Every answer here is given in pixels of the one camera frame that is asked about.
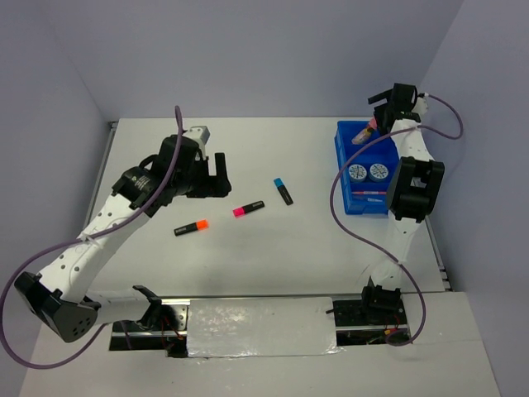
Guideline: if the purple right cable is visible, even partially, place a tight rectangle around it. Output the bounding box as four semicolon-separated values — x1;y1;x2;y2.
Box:
330;93;464;347

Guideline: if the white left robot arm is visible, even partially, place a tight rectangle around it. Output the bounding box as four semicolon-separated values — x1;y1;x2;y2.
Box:
14;126;231;343

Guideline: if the orange black highlighter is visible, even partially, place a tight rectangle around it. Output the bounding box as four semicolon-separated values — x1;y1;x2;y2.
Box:
174;219;209;237

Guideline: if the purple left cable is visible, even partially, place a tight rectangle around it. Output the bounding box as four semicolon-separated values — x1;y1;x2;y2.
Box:
0;105;183;369

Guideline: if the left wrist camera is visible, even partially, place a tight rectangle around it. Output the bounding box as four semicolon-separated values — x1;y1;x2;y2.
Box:
185;126;210;146

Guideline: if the silver foil plate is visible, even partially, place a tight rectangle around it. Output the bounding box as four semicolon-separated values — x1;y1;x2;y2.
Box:
187;297;340;358

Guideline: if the blue black highlighter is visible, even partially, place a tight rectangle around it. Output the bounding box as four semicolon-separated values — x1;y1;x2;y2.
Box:
274;178;293;206

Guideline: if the blue compartment tray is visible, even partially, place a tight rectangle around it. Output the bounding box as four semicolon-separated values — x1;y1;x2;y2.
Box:
335;121;399;215

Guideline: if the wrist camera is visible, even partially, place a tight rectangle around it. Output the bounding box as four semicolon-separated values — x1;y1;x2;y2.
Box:
185;126;210;146
412;95;429;118

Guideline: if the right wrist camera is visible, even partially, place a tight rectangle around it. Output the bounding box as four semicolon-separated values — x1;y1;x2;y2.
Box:
412;95;429;118

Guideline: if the pink black highlighter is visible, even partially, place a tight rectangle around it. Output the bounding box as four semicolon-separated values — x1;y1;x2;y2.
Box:
232;200;265;218

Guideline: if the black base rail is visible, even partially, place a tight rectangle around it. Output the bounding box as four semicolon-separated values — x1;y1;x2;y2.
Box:
109;295;411;359

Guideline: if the purple cable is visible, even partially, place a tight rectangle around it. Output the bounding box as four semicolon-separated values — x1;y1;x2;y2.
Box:
0;105;183;369
330;93;464;347

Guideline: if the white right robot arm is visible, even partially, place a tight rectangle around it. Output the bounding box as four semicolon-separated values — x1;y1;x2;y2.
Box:
359;84;445;323

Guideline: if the pink tube of pins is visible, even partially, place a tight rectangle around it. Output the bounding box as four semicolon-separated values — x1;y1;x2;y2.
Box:
351;117;377;145

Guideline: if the blue round tub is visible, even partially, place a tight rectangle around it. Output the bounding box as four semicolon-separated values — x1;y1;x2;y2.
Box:
368;163;390;183
348;164;368;184

